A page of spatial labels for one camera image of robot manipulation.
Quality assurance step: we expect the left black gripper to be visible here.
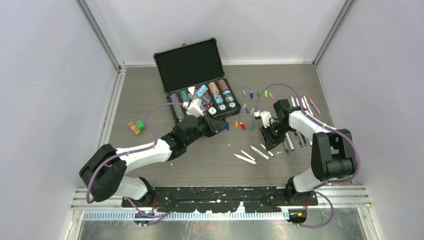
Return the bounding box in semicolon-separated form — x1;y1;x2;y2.
184;110;228;147

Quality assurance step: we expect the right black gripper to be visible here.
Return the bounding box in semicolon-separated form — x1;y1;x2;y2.
260;121;293;152

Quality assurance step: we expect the blue tip white marker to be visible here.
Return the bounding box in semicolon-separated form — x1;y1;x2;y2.
260;143;275;158

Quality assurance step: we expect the dark green marker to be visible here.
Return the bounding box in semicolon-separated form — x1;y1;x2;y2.
282;142;290;155

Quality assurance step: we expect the purple cap white marker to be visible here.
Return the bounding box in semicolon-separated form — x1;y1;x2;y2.
285;133;295;152

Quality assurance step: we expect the dark purple marker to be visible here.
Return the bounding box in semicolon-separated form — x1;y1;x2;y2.
294;131;304;148

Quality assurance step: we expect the green tip white marker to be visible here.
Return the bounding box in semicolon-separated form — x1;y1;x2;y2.
250;145;270;161

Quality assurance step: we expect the light blue marker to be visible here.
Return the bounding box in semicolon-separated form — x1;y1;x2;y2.
300;134;309;147

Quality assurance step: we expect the orange cap white marker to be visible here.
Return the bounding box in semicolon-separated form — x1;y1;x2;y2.
233;153;258;165

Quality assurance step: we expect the green cap white marker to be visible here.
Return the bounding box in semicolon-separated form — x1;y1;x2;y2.
300;97;308;112

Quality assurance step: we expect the lime green cap marker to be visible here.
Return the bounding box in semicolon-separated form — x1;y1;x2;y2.
303;95;314;117

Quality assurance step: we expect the pink marker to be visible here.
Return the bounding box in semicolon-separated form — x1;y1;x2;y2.
308;97;322;115

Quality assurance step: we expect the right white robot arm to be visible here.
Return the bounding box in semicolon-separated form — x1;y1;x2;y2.
253;99;359;205

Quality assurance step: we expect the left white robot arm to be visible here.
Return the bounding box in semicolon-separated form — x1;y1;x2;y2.
79;114;229;207

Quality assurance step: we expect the black poker chip case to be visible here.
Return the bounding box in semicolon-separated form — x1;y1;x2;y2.
153;37;242;123

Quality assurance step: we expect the green toy block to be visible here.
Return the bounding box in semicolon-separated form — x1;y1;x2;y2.
135;120;146;132

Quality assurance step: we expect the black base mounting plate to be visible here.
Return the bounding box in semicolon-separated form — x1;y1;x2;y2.
122;186;318;213

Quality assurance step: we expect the brown wooden block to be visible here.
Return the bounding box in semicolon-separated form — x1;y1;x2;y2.
128;121;141;136

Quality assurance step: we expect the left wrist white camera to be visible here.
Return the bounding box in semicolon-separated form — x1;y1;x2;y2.
183;98;204;118

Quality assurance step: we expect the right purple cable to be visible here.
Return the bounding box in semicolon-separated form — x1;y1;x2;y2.
255;83;362;229

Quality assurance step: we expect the purple cable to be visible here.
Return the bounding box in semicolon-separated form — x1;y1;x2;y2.
86;102;186;228
255;83;362;229

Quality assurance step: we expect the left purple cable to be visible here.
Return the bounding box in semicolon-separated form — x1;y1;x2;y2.
86;102;186;228

